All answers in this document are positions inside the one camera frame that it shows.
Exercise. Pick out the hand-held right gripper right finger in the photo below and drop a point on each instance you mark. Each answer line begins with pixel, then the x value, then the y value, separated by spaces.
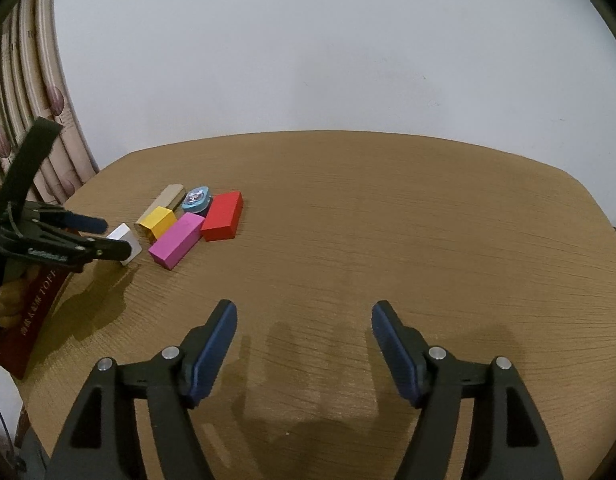
pixel 395 347

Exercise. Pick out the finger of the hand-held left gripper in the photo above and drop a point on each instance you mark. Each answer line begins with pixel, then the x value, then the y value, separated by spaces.
pixel 113 250
pixel 88 222

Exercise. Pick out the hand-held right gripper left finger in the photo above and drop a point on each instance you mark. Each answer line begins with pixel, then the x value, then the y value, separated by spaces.
pixel 215 345

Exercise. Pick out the white block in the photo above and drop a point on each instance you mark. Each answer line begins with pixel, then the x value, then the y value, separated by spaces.
pixel 123 232

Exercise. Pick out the yellow block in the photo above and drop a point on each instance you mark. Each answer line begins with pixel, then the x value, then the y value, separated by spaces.
pixel 156 218

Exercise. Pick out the pink block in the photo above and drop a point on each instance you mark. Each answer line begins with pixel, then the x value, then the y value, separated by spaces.
pixel 175 242

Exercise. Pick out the beige block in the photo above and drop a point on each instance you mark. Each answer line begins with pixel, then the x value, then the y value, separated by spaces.
pixel 169 194

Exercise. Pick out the blue round tin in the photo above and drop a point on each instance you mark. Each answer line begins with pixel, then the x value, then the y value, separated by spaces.
pixel 196 198

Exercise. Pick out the red block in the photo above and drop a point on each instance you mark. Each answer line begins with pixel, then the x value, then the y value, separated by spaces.
pixel 223 215

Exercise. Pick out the dark red box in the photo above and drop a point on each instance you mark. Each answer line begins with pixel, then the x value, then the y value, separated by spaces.
pixel 30 320

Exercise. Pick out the beige patterned curtain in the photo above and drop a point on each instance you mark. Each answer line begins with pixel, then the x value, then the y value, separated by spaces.
pixel 38 85

